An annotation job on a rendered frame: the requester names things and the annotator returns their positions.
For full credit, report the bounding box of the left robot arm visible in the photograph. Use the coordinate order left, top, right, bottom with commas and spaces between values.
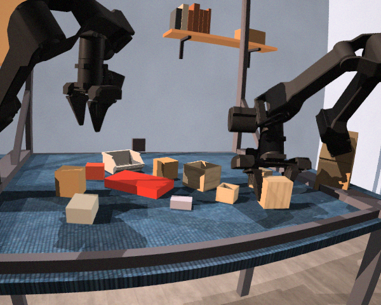
228, 33, 381, 157

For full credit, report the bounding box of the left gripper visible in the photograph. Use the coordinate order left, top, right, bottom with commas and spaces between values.
231, 132, 312, 201

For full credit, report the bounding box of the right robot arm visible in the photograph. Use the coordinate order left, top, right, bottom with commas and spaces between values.
0, 0, 135, 132

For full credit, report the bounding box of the pale pink rectangular block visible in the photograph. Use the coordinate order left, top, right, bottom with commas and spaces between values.
170, 196, 192, 210

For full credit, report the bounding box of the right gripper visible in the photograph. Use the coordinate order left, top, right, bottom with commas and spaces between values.
63, 59, 122, 132

